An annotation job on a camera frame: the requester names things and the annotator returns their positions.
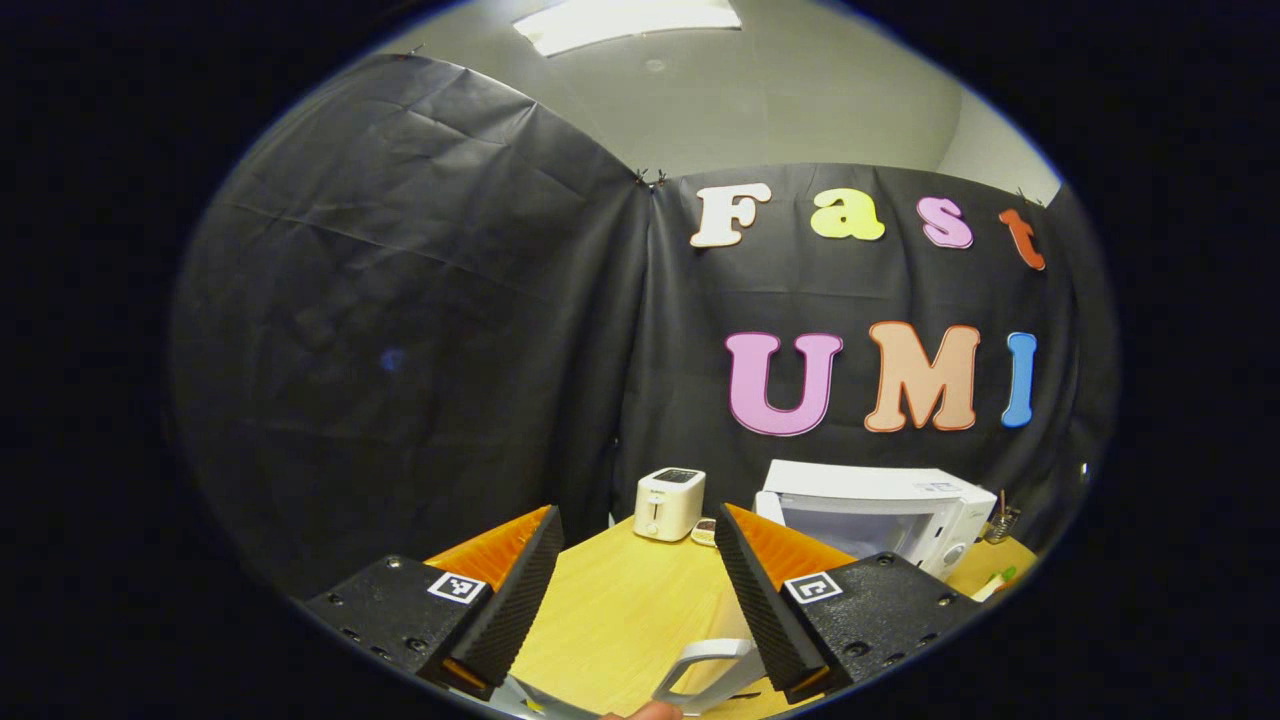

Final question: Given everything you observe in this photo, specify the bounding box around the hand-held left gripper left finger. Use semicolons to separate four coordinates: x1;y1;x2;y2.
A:
300;505;566;703

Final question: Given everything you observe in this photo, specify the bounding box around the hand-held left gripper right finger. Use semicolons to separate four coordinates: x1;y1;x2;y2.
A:
714;503;986;704

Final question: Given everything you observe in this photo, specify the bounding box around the white microwave oven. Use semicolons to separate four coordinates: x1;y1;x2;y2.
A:
490;459;999;720

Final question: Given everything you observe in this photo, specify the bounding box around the white toaster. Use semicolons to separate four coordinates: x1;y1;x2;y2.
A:
634;467;707;543

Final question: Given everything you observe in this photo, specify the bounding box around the metal mesh stick holder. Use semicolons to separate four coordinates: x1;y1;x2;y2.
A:
985;490;1023;544

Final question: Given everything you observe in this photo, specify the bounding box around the black backdrop cloth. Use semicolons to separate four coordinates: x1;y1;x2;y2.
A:
170;52;1121;601

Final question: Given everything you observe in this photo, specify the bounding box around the ceiling light panel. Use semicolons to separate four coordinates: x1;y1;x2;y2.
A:
513;0;743;58

